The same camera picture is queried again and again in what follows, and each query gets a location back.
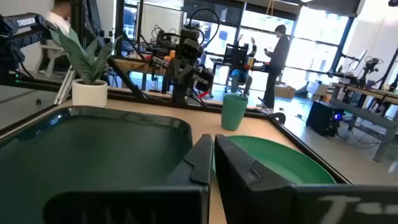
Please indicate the black robot arm on workbench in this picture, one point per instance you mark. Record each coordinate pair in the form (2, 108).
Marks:
(368, 67)

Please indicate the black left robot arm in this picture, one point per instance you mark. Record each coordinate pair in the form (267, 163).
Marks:
(205, 81)

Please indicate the black table clamp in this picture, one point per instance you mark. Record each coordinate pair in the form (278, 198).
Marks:
(278, 117)

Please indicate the silver aluminium profile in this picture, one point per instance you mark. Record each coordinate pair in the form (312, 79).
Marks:
(63, 90)

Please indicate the black computer tower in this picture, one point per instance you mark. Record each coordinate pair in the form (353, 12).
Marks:
(321, 118)

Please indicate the green leafy plant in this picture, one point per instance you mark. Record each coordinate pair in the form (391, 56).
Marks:
(81, 59)

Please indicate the person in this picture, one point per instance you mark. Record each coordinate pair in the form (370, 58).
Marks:
(60, 21)
(280, 53)
(239, 76)

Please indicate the green plastic cup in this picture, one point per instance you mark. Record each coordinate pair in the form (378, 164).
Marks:
(233, 112)

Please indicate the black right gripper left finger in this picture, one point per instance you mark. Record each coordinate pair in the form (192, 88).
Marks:
(186, 199)

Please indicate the black Trossen-labelled robot arm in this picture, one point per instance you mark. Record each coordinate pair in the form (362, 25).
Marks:
(28, 22)

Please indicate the wooden desk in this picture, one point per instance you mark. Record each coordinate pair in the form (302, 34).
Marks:
(130, 63)

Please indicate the dark green plastic tray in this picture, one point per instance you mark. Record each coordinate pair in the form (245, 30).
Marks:
(93, 149)

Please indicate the cardboard box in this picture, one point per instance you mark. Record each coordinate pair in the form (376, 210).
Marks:
(284, 91)

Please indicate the white plant pot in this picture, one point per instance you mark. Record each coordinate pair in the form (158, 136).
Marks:
(89, 93)

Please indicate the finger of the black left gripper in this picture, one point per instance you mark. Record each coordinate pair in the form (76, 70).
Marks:
(189, 76)
(174, 69)

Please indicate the black office chair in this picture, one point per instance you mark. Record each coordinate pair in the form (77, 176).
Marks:
(234, 56)

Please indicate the grey metal workbench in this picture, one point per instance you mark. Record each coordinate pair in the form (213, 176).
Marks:
(367, 116)

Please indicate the green plastic plate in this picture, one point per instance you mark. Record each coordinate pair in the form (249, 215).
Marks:
(280, 161)

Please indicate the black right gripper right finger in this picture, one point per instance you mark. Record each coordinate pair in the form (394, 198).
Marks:
(248, 193)

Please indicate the white plastic chair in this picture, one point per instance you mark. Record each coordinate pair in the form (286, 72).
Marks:
(53, 51)

